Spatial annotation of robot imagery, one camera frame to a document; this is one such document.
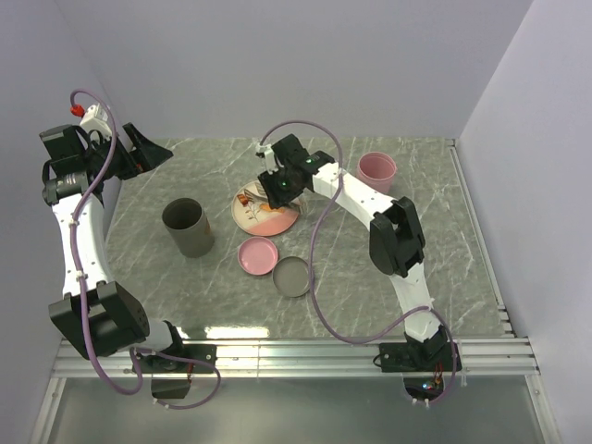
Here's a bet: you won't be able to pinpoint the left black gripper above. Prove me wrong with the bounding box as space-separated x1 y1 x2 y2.
82 123 172 181

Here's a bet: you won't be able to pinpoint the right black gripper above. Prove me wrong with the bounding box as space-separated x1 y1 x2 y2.
257 165 303 211

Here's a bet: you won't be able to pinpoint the metal tongs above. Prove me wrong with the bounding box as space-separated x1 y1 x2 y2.
240 180 305 215

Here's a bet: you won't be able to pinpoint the salmon slice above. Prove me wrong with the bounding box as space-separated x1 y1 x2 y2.
259 203 285 214

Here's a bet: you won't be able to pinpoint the red braised meat piece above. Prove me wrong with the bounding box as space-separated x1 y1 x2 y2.
237 194 249 206

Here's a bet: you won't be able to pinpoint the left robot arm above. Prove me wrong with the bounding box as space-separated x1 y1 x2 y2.
40 123 188 372

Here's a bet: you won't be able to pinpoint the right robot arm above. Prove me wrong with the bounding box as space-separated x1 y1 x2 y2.
256 134 448 370

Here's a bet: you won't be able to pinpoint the pink and cream plate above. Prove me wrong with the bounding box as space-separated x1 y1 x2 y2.
230 182 300 237

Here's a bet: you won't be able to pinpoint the grey cylindrical container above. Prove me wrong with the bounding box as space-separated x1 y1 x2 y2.
162 198 215 258

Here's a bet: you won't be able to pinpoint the pink round lid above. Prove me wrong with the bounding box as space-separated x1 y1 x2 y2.
238 237 278 276

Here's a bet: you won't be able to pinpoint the grey round lid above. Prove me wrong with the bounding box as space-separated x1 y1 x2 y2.
272 256 310 298

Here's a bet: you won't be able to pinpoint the pink cylindrical container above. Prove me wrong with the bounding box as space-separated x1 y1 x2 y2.
356 152 397 194

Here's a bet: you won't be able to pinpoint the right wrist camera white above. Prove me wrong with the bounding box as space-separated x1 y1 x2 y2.
255 143 278 174

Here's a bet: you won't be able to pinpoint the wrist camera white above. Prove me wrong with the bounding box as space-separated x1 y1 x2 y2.
70 104 112 138
255 143 278 174

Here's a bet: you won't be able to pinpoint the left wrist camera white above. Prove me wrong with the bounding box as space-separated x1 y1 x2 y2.
70 104 112 138

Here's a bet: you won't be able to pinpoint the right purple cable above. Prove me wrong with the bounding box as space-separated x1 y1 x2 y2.
258 120 459 408

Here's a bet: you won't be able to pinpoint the purple cable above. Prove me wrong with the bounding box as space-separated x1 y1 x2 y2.
68 88 222 411
258 120 459 408

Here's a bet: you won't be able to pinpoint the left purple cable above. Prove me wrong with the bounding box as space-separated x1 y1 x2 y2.
68 88 222 411

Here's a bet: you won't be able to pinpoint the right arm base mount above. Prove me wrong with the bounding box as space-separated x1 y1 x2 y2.
374 340 463 402

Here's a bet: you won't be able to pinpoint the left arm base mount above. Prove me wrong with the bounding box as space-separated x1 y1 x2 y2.
134 344 220 403

